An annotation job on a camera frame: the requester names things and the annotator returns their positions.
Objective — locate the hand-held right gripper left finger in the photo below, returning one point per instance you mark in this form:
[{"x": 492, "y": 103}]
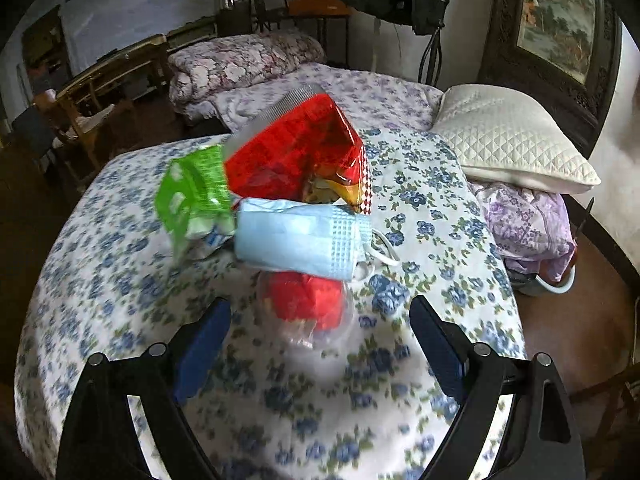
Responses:
[{"x": 200, "y": 355}]

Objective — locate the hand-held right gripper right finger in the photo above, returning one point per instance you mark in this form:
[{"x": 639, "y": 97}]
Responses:
[{"x": 440, "y": 355}]

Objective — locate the red object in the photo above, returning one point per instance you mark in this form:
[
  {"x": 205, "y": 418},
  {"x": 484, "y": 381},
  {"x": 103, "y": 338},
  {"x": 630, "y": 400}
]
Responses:
[{"x": 300, "y": 300}]

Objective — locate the blue face mask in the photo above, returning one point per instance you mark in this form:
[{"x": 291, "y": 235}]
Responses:
[{"x": 295, "y": 237}]

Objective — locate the green tissue packet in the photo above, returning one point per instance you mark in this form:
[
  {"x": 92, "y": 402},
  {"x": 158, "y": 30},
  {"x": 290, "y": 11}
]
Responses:
[{"x": 192, "y": 195}]

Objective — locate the red snack bag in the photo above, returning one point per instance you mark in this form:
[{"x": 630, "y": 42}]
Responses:
[{"x": 290, "y": 145}]

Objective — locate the blue floral bed blanket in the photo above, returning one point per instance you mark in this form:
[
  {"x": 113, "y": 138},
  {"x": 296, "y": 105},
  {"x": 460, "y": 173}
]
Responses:
[{"x": 125, "y": 280}]

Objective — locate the light blue basin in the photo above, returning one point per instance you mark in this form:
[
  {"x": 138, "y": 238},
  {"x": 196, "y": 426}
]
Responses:
[{"x": 555, "y": 288}]

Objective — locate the folded light purple quilt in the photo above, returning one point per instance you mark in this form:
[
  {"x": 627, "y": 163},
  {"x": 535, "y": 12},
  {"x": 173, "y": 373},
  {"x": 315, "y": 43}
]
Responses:
[{"x": 525, "y": 220}]

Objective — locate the white quilted pillow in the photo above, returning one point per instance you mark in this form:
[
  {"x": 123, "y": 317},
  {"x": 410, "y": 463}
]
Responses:
[{"x": 505, "y": 135}]

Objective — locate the purple floral bed sheet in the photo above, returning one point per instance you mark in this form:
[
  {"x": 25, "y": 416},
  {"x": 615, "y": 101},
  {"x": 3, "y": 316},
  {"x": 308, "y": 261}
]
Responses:
[{"x": 380, "y": 95}]

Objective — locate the light wooden chair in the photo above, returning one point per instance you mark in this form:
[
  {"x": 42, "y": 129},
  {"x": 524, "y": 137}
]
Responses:
[{"x": 80, "y": 110}]

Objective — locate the rolled purple floral quilt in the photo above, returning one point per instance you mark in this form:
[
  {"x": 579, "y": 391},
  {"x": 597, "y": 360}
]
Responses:
[{"x": 235, "y": 65}]

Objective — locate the long wooden desk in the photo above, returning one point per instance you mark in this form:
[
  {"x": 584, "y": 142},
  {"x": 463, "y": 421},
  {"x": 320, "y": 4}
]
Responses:
[{"x": 125, "y": 57}]

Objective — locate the framed landscape painting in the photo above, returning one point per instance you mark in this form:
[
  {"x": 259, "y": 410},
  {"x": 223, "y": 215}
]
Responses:
[{"x": 555, "y": 25}]

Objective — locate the orange stool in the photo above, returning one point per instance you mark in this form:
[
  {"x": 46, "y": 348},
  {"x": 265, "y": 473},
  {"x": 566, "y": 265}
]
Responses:
[{"x": 315, "y": 7}]

